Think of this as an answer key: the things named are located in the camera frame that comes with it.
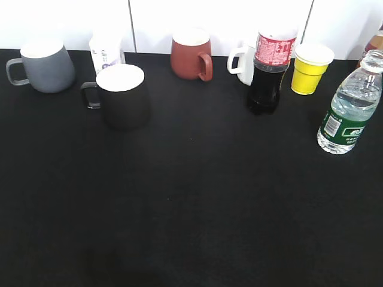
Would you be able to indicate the white ceramic mug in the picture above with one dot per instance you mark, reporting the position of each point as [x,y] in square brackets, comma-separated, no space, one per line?
[245,66]

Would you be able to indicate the clear water bottle green label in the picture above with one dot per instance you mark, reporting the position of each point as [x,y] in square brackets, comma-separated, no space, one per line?
[353,104]

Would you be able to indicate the red ceramic mug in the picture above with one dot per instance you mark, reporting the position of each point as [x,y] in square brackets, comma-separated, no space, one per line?
[191,54]

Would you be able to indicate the orange drink bottle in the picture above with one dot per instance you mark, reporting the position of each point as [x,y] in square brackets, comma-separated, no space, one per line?
[375,43]

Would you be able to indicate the black ceramic mug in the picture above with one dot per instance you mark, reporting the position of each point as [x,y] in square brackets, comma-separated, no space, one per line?
[121,93]

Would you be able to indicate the cola bottle red label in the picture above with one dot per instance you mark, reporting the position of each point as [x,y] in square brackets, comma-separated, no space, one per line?
[271,60]

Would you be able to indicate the grey ceramic mug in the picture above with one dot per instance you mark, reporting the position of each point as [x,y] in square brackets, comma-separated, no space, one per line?
[47,64]

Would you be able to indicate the yellow paper cup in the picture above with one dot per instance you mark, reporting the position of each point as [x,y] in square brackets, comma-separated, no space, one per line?
[311,62]

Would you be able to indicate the white milk carton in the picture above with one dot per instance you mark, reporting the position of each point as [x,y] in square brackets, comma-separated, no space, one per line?
[106,50]

